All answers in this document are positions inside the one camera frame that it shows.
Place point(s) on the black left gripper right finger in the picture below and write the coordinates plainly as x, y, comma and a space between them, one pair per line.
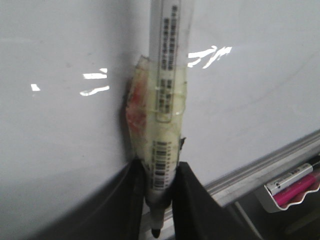
197, 216

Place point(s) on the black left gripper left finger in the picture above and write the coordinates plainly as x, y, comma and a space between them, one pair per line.
112, 213

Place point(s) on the red magnet taped to marker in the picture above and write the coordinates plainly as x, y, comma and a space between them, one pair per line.
135, 109

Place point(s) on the white black whiteboard marker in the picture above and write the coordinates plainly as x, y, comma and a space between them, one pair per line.
165, 102

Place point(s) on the white marker in tray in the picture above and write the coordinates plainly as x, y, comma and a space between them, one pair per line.
285, 180

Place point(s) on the pink marker in tray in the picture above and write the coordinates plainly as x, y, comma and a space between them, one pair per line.
296, 188

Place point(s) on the white whiteboard with aluminium frame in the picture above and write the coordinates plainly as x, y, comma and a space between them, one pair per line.
65, 66

